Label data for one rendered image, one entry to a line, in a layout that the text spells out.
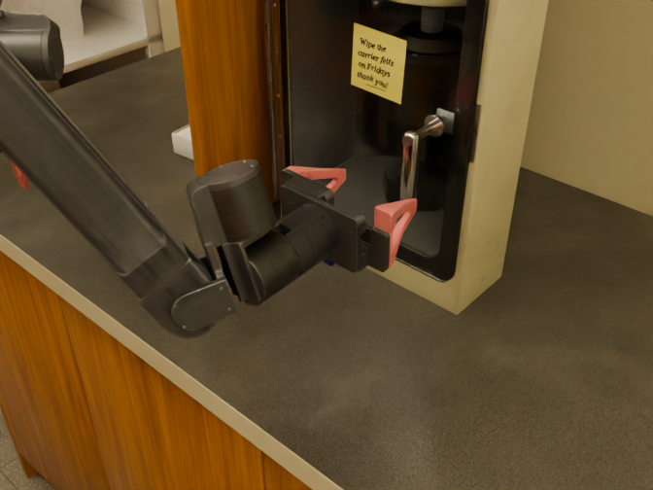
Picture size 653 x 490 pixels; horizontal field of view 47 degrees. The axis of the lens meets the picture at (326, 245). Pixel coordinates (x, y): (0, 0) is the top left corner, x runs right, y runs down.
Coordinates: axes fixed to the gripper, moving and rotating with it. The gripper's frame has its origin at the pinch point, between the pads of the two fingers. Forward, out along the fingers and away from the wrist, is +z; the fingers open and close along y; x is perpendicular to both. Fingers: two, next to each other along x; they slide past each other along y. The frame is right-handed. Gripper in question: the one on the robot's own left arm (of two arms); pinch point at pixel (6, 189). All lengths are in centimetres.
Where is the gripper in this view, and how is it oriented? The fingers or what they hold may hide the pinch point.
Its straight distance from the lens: 101.9
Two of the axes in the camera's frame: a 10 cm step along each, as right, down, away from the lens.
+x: -7.4, -3.9, 5.5
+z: 0.0, 8.1, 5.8
